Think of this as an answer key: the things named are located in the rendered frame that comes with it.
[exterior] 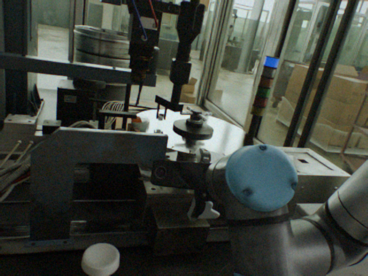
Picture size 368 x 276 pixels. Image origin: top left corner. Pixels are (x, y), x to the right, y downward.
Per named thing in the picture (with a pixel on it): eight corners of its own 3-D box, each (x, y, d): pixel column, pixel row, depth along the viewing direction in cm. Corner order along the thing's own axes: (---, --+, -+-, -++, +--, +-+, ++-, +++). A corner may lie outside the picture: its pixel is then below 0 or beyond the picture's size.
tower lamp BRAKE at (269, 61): (272, 66, 100) (275, 56, 99) (279, 68, 96) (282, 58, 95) (260, 64, 98) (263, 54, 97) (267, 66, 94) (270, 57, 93)
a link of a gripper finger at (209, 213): (213, 233, 64) (226, 209, 58) (185, 230, 63) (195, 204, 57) (212, 220, 66) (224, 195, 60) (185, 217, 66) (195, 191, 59)
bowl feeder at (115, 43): (130, 102, 169) (138, 34, 157) (139, 121, 142) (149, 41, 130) (71, 96, 159) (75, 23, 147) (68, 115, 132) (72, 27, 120)
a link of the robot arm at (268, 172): (241, 223, 32) (229, 143, 33) (215, 215, 42) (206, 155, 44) (311, 213, 33) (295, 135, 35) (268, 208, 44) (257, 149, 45)
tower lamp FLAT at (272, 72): (269, 76, 101) (272, 66, 100) (276, 79, 97) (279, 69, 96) (257, 74, 99) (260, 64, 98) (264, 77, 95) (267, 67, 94)
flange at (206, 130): (164, 123, 82) (165, 115, 81) (192, 120, 89) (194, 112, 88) (192, 139, 75) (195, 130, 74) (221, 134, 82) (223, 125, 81)
